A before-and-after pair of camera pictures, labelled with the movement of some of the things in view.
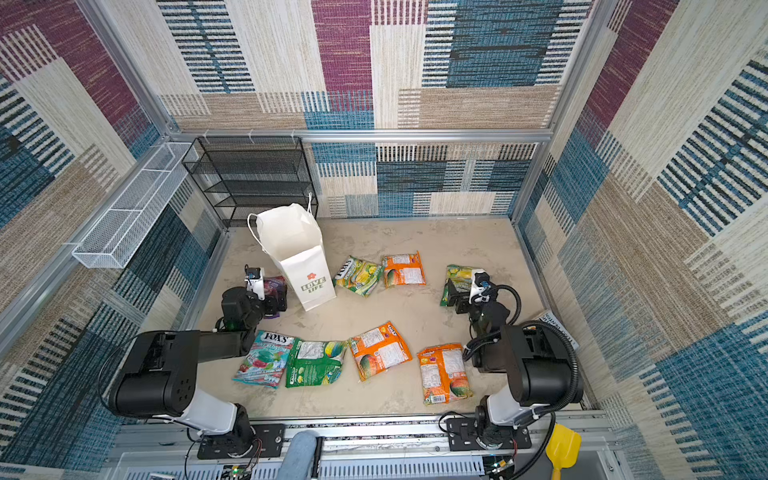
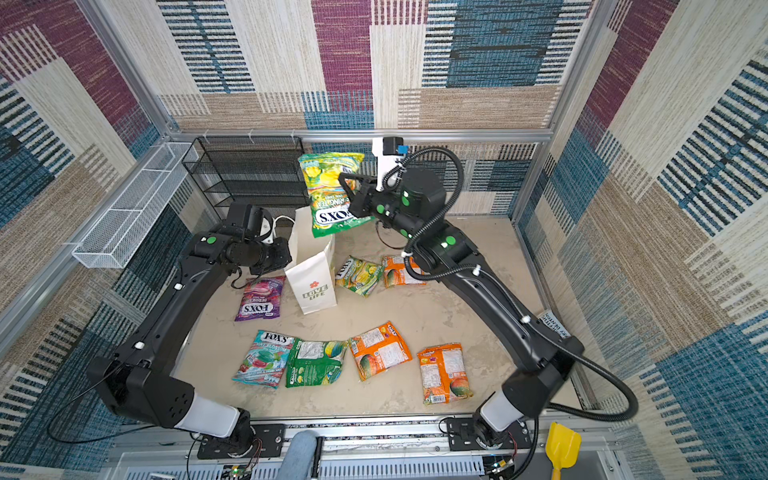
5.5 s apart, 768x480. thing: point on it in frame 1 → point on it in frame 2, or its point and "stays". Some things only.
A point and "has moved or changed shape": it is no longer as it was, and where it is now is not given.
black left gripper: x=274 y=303 → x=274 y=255
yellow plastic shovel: x=562 y=449 stays
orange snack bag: x=443 y=374 stays
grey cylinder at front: x=298 y=459 stays
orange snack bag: x=403 y=269 stays
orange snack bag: x=378 y=350 stays
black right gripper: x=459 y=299 → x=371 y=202
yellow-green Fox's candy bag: x=461 y=280 has moved or changed shape
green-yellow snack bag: x=357 y=276 stays
